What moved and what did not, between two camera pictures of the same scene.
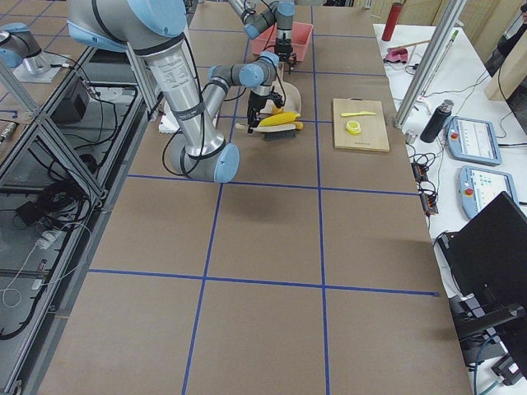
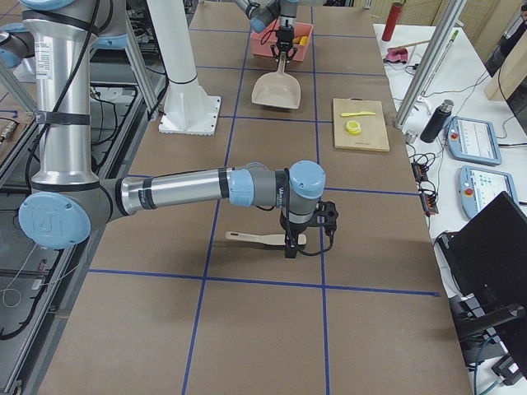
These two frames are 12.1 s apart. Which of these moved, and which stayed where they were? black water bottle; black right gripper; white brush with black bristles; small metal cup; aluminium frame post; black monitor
Moved: black right gripper; white brush with black bristles
Stayed: small metal cup; black monitor; black water bottle; aluminium frame post
